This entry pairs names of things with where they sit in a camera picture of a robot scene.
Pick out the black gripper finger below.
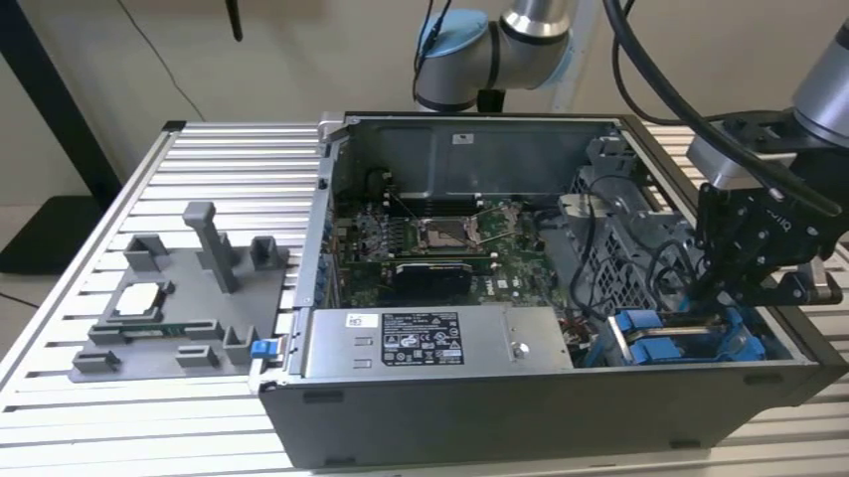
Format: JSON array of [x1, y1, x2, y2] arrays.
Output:
[[735, 262, 849, 306], [682, 183, 739, 323]]

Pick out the blue disk carrier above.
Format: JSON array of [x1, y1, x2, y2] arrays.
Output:
[[629, 338, 679, 364]]

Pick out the grey perforated drive cage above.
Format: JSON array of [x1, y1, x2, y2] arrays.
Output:
[[539, 133, 698, 319]]

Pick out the green motherboard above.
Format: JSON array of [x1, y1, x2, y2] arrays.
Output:
[[327, 198, 571, 309]]

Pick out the metal socket cover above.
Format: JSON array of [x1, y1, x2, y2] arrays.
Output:
[[474, 205, 525, 244]]

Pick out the CPU socket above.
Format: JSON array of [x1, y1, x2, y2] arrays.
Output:
[[414, 216, 479, 249]]

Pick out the black graphics card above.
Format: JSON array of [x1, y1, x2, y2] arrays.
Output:
[[390, 260, 478, 305]]

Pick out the thin metal locking lever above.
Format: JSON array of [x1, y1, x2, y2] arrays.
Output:
[[388, 192, 420, 221]]

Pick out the black open PC case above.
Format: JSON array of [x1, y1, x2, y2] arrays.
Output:
[[248, 109, 849, 471]]

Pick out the silver power supply unit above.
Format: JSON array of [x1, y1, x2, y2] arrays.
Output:
[[302, 305, 575, 377]]

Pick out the grey parts rack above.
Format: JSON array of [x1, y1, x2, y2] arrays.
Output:
[[69, 201, 294, 384]]

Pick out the green RAM stick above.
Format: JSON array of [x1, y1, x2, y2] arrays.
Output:
[[124, 322, 200, 335]]

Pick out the black hanging antenna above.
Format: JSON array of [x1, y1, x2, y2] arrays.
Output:
[[223, 0, 244, 42]]

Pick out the silver CPU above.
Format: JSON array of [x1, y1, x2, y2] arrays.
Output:
[[111, 282, 167, 319]]

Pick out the black monitor stand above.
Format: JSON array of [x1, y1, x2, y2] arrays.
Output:
[[0, 0, 124, 275]]

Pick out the black looped wire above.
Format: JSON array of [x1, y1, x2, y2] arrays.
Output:
[[643, 239, 699, 302]]

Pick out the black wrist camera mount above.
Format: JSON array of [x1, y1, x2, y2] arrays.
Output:
[[719, 111, 808, 153]]

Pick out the red wire bundle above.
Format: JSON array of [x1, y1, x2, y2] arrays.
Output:
[[559, 317, 598, 354]]

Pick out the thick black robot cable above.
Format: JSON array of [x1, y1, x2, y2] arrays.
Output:
[[599, 0, 845, 216]]

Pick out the thin black wall cable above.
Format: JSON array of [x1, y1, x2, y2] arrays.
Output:
[[121, 0, 206, 121]]

